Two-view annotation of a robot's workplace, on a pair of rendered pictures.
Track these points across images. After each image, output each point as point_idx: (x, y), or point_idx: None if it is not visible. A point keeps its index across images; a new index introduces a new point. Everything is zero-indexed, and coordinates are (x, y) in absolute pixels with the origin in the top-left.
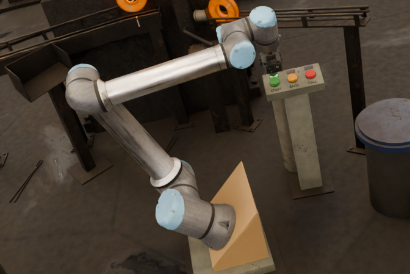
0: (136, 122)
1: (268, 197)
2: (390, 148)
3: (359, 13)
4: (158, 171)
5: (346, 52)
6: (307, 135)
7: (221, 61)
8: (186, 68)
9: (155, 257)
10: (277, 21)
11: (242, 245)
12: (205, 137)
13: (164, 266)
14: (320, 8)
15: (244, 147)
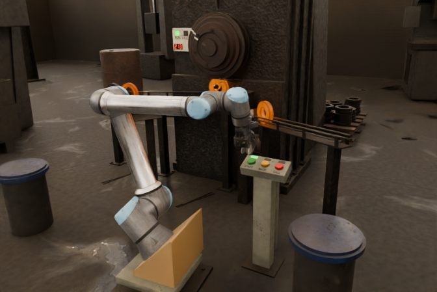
0: (138, 140)
1: (227, 255)
2: (301, 249)
3: (339, 136)
4: (138, 182)
5: (326, 168)
6: (264, 216)
7: (182, 106)
8: (158, 102)
9: (127, 251)
10: (289, 128)
11: (156, 265)
12: (229, 201)
13: (125, 259)
14: (319, 128)
15: (245, 218)
